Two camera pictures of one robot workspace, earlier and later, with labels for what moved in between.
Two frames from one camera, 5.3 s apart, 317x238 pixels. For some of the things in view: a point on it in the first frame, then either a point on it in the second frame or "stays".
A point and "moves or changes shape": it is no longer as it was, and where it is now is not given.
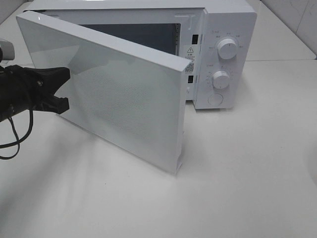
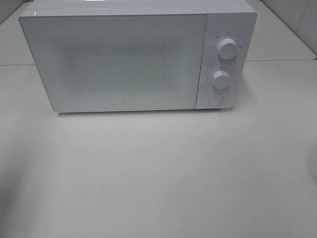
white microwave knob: x=221 y=79 stays
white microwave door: x=136 y=98 moves or changes shape
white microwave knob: x=227 y=48 stays
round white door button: x=215 y=98 stays
